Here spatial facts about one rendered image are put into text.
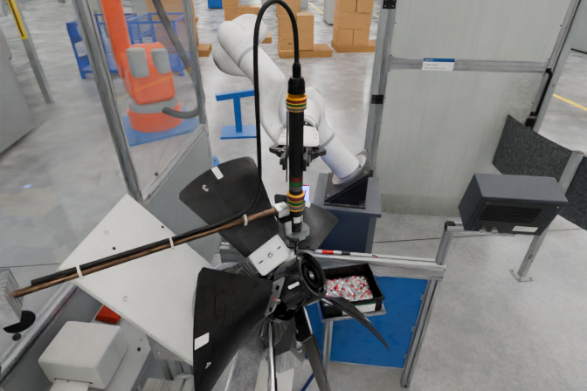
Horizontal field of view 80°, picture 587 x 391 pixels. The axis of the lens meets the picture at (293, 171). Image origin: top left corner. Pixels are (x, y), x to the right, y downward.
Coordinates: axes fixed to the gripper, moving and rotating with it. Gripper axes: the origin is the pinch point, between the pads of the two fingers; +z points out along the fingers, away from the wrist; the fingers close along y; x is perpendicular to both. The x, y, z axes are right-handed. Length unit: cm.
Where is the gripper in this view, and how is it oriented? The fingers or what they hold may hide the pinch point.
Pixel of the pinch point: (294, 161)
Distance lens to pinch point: 81.0
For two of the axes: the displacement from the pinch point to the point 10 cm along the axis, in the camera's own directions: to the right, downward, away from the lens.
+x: 0.0, -8.6, -5.1
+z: -1.2, 5.1, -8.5
